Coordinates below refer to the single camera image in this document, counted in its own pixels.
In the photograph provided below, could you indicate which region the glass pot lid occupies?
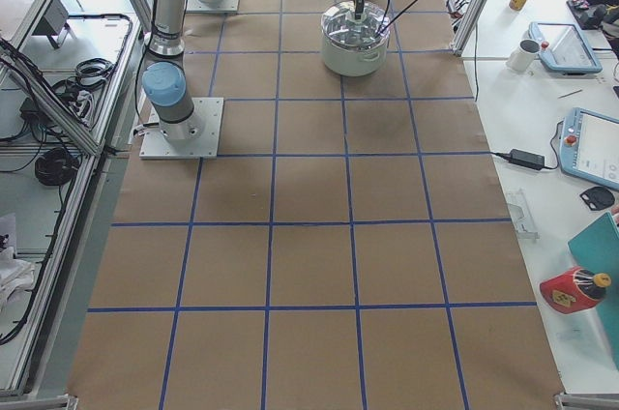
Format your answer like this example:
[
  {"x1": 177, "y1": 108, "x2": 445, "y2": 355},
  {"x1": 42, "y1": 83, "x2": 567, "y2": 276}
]
[{"x1": 321, "y1": 1, "x2": 390, "y2": 49}]

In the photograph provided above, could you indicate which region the pale green cooking pot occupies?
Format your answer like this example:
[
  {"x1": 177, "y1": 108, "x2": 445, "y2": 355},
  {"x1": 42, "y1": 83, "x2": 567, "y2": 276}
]
[{"x1": 321, "y1": 33, "x2": 389, "y2": 77}]

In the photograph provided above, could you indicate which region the white mug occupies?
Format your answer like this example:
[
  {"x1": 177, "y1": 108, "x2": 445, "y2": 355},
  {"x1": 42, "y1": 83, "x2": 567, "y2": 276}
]
[{"x1": 506, "y1": 39, "x2": 541, "y2": 73}]

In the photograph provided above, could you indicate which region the far teach pendant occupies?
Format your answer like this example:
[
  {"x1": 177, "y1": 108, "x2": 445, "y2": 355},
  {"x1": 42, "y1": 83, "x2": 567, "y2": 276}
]
[{"x1": 528, "y1": 22, "x2": 603, "y2": 75}]

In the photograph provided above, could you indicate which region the teach pendant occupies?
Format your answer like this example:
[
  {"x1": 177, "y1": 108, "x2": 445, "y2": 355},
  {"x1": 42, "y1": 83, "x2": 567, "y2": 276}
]
[
  {"x1": 559, "y1": 107, "x2": 618, "y2": 190},
  {"x1": 528, "y1": 22, "x2": 603, "y2": 75}
]

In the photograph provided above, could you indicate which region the black power adapter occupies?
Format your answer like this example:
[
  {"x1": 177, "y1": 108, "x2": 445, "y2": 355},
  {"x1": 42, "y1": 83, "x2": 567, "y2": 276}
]
[{"x1": 492, "y1": 149, "x2": 559, "y2": 171}]

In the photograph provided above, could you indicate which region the clear plastic holder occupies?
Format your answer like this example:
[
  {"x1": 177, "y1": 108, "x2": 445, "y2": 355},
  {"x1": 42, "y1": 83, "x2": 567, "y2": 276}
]
[{"x1": 505, "y1": 190, "x2": 540, "y2": 241}]

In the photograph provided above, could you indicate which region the near teach pendant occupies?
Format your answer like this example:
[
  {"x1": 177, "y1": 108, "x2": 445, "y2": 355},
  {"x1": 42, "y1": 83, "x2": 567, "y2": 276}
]
[{"x1": 559, "y1": 107, "x2": 618, "y2": 190}]

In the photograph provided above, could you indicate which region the black round object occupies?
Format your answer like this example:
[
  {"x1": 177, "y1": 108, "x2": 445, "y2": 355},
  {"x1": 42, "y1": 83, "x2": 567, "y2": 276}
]
[{"x1": 579, "y1": 186, "x2": 615, "y2": 211}]

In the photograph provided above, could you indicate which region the teal folder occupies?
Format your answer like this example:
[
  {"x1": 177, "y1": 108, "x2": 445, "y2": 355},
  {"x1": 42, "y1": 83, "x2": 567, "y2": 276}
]
[{"x1": 568, "y1": 212, "x2": 618, "y2": 366}]

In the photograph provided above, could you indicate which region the coiled black cable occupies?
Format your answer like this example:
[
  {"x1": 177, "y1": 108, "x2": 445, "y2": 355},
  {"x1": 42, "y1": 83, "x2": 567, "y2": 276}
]
[{"x1": 34, "y1": 147, "x2": 80, "y2": 188}]

